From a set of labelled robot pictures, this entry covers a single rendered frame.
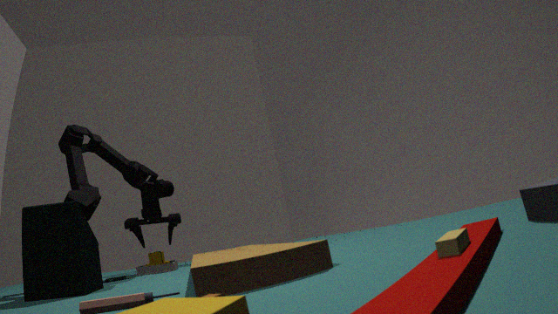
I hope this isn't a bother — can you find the white rectangular tray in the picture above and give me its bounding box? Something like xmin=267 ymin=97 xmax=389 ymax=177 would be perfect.
xmin=136 ymin=260 xmax=178 ymax=276

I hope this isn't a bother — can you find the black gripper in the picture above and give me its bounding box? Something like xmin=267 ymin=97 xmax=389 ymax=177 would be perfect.
xmin=124 ymin=199 xmax=181 ymax=248

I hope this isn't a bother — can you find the long red flat bar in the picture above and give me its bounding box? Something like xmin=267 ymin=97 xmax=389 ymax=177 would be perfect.
xmin=351 ymin=217 xmax=501 ymax=314

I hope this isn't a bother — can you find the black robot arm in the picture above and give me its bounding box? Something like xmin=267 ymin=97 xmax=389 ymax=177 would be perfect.
xmin=58 ymin=125 xmax=174 ymax=221

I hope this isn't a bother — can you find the tan panel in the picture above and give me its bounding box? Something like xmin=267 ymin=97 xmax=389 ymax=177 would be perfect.
xmin=190 ymin=239 xmax=333 ymax=297

